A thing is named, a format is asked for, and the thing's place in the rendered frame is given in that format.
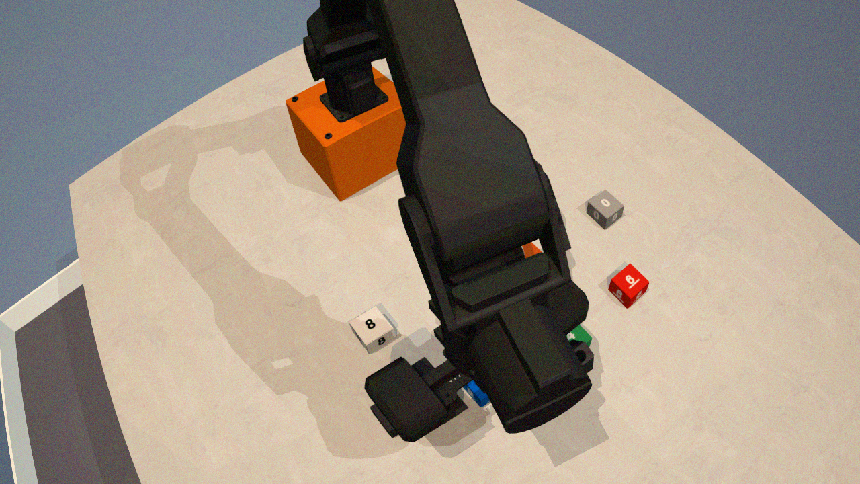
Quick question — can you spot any green block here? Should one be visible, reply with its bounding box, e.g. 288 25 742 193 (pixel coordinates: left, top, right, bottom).
566 325 592 346

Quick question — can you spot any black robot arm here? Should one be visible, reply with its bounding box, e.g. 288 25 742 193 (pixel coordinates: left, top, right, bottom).
303 0 594 434

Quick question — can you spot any blue block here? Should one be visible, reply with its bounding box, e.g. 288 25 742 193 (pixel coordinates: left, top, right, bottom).
463 381 490 407

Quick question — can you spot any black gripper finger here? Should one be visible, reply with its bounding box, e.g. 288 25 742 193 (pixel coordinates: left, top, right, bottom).
411 357 469 424

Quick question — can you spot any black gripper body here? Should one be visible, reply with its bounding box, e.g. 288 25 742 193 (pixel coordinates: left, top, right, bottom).
364 280 589 442

